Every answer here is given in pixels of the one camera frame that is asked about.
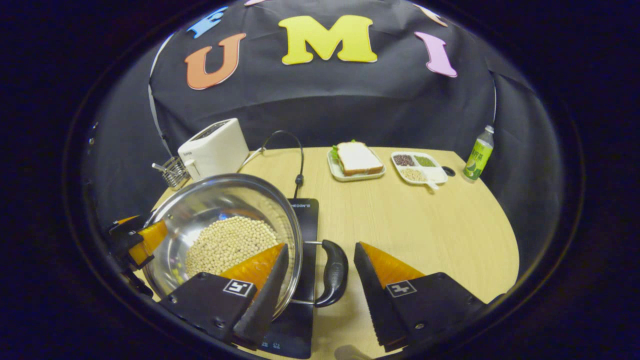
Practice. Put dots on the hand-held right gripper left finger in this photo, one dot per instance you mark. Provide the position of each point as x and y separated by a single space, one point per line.
267 300

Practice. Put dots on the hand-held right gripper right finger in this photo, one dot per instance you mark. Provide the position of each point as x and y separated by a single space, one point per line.
372 300

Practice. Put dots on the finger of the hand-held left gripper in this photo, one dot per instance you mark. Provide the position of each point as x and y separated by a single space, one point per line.
120 230
151 236

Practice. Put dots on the pile of soybeans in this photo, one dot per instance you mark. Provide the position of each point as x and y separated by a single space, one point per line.
230 245

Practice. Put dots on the stainless steel pot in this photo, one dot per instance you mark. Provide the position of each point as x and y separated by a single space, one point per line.
220 197

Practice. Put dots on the black induction cooktop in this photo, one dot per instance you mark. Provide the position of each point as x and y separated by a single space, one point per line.
306 225

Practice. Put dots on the white toaster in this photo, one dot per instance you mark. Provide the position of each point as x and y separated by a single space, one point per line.
215 147

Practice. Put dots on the pile of pale beans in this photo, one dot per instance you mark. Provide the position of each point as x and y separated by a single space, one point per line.
413 175

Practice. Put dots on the white rectangular plate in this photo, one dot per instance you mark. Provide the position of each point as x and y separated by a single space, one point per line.
336 172

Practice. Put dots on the white divided tray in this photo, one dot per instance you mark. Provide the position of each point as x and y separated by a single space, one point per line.
436 175

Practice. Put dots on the pile of dark red beans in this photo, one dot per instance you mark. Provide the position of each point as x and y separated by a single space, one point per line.
403 160

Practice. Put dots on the white bread sandwich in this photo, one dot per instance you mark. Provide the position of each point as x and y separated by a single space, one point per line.
357 157

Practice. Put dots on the pile of green beans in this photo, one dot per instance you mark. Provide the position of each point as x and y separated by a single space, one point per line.
425 161

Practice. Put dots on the green label drink bottle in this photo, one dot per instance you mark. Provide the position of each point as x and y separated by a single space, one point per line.
477 157

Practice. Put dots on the black backdrop cloth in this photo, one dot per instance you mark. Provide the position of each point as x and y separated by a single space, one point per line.
325 100

